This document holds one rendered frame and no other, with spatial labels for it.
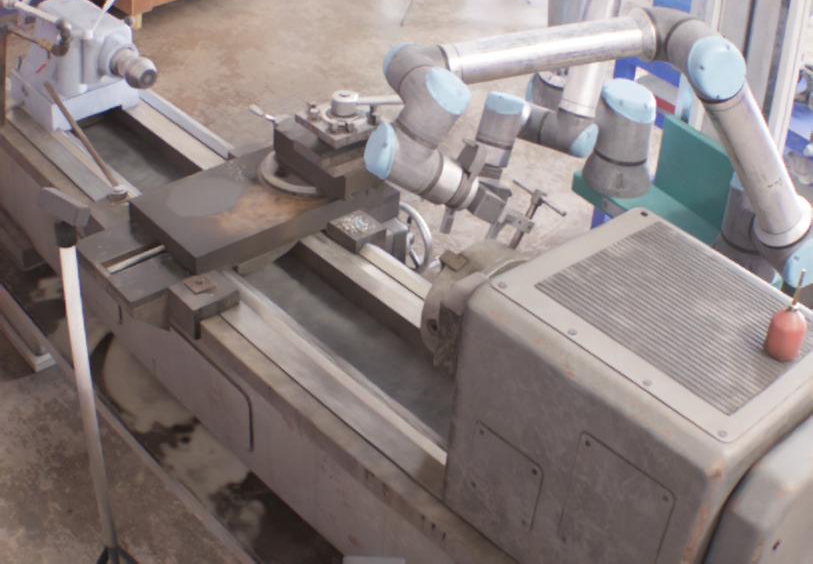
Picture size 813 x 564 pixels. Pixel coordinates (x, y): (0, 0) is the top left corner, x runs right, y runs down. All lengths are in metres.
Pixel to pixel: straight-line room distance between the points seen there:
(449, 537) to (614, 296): 0.57
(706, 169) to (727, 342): 1.22
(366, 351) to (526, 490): 0.86
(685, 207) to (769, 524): 1.55
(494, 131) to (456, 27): 3.59
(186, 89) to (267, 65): 0.45
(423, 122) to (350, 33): 4.08
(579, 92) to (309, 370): 0.89
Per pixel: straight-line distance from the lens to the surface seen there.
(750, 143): 2.48
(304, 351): 2.62
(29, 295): 3.60
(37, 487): 3.54
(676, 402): 1.81
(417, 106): 2.13
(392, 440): 2.42
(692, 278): 2.09
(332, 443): 2.43
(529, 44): 2.31
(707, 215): 3.16
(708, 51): 2.31
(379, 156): 2.13
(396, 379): 2.74
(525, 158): 5.14
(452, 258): 2.28
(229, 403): 2.80
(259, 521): 2.84
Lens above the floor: 2.47
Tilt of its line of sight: 35 degrees down
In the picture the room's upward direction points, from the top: 5 degrees clockwise
